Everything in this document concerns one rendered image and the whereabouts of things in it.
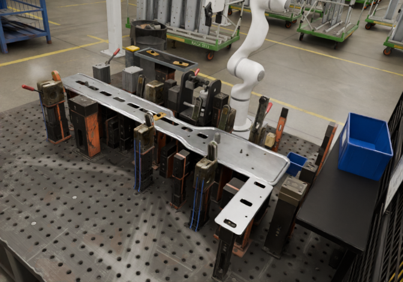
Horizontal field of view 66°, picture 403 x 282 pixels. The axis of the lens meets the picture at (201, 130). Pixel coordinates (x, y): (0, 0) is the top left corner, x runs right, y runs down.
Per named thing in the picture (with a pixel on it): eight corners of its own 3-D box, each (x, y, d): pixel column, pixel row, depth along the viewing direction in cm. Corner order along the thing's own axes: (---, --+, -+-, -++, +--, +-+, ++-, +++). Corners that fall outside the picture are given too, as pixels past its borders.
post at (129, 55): (126, 112, 217) (123, 50, 194) (133, 108, 223) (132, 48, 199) (134, 116, 214) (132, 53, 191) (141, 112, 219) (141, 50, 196)
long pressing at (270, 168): (48, 83, 179) (47, 81, 178) (81, 73, 195) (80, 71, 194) (273, 189, 121) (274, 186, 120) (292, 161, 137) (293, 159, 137)
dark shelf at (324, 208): (292, 222, 106) (295, 216, 104) (346, 122, 172) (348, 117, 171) (361, 257, 96) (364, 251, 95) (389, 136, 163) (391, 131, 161)
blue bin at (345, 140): (336, 168, 129) (347, 143, 122) (339, 134, 153) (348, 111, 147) (379, 182, 124) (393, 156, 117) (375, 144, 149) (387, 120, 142)
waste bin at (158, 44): (122, 75, 446) (120, 22, 408) (147, 66, 485) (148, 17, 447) (148, 85, 424) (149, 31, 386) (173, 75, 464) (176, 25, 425)
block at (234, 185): (209, 236, 134) (217, 188, 120) (222, 221, 143) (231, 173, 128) (228, 248, 130) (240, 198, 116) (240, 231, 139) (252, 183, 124)
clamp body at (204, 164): (182, 225, 138) (188, 163, 120) (197, 210, 147) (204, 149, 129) (199, 236, 134) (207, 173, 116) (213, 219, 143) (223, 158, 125)
